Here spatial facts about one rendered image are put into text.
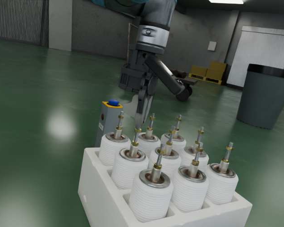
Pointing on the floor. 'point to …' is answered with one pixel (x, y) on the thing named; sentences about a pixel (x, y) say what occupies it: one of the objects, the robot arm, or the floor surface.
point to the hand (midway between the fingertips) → (141, 124)
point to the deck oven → (260, 52)
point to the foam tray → (230, 215)
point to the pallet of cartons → (219, 74)
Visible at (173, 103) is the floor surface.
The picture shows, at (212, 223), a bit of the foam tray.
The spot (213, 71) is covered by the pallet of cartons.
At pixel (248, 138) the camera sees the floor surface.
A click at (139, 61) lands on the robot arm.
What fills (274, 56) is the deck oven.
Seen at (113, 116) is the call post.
